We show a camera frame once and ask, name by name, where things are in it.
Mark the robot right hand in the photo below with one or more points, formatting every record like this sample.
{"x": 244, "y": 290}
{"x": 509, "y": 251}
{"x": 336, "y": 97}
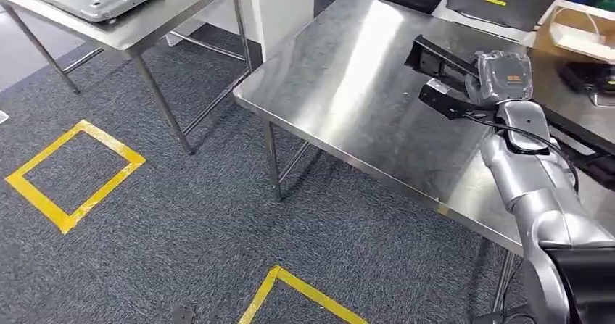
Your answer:
{"x": 504, "y": 79}

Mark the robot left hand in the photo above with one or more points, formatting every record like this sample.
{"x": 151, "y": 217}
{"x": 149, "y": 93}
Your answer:
{"x": 182, "y": 314}

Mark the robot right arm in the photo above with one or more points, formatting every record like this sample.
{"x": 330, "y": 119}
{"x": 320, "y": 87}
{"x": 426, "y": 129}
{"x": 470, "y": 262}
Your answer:
{"x": 538, "y": 192}

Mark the cardboard box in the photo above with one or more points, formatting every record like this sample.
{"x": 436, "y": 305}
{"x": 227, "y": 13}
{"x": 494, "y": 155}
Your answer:
{"x": 545, "y": 38}

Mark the large black bag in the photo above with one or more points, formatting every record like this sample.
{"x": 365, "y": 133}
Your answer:
{"x": 504, "y": 5}

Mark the black device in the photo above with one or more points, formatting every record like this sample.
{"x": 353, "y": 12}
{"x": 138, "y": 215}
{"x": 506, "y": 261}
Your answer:
{"x": 584, "y": 77}

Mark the large steel table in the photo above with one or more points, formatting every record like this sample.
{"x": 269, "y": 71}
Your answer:
{"x": 360, "y": 86}

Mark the white cabinet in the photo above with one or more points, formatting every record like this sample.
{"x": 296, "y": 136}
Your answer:
{"x": 283, "y": 9}

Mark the small steel table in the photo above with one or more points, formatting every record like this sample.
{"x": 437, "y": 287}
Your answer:
{"x": 158, "y": 19}

